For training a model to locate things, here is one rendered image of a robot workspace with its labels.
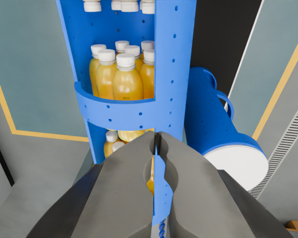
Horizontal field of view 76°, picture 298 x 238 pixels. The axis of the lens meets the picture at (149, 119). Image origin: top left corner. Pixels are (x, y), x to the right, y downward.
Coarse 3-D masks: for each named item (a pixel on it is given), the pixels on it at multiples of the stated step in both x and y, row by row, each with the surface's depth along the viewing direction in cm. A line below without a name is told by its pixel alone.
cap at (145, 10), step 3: (144, 3) 38; (147, 3) 37; (150, 3) 37; (153, 3) 37; (144, 6) 38; (147, 6) 37; (150, 6) 37; (153, 6) 37; (144, 9) 38; (147, 9) 38; (150, 9) 37; (153, 9) 37; (144, 12) 38; (147, 12) 38; (150, 12) 38; (153, 12) 38
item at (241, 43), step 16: (208, 0) 118; (224, 0) 118; (240, 0) 118; (256, 0) 117; (208, 16) 123; (224, 16) 123; (240, 16) 122; (256, 16) 122; (208, 32) 128; (224, 32) 128; (240, 32) 127; (192, 48) 134; (208, 48) 134; (224, 48) 133; (240, 48) 132; (192, 64) 140; (208, 64) 140; (224, 64) 139; (240, 64) 139; (224, 80) 146
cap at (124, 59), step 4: (116, 56) 39; (120, 56) 39; (124, 56) 39; (128, 56) 39; (132, 56) 39; (120, 60) 39; (124, 60) 39; (128, 60) 39; (132, 60) 39; (120, 64) 39; (124, 64) 39; (128, 64) 39; (132, 64) 40
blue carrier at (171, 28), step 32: (64, 0) 41; (160, 0) 29; (192, 0) 34; (64, 32) 41; (96, 32) 52; (128, 32) 56; (160, 32) 32; (192, 32) 39; (160, 64) 35; (160, 96) 38; (96, 128) 62; (128, 128) 40; (160, 128) 43; (96, 160) 64; (160, 160) 48; (160, 192) 55
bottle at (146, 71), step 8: (144, 64) 45; (152, 64) 44; (144, 72) 44; (152, 72) 43; (144, 80) 44; (152, 80) 44; (144, 88) 45; (152, 88) 45; (144, 96) 47; (152, 96) 46; (152, 128) 51
